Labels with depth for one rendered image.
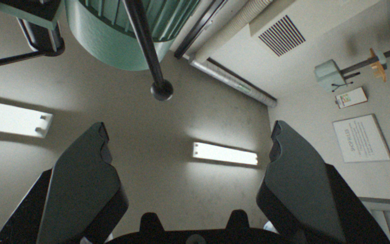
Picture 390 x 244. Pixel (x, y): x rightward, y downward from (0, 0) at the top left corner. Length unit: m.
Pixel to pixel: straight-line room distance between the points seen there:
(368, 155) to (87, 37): 2.99
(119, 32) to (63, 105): 1.35
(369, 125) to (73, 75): 3.54
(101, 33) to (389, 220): 3.01
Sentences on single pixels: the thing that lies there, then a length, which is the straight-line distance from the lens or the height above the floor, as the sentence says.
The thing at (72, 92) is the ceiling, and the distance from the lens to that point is 1.60.
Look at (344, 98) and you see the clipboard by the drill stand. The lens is 3.17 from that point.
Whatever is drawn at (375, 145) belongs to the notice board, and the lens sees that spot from 2.97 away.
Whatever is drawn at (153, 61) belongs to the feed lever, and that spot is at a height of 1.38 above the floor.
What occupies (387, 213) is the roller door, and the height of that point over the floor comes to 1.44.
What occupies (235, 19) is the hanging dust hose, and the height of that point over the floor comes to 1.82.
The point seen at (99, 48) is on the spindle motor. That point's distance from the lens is 0.28.
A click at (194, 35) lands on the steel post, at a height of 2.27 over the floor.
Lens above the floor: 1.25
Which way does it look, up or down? 51 degrees up
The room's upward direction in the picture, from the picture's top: 115 degrees counter-clockwise
